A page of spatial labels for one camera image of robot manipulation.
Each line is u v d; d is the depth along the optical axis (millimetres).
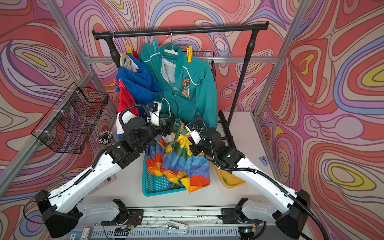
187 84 646
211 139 493
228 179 850
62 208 383
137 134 492
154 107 523
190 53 550
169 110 677
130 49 665
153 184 835
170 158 763
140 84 619
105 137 861
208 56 885
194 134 598
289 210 383
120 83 529
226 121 1008
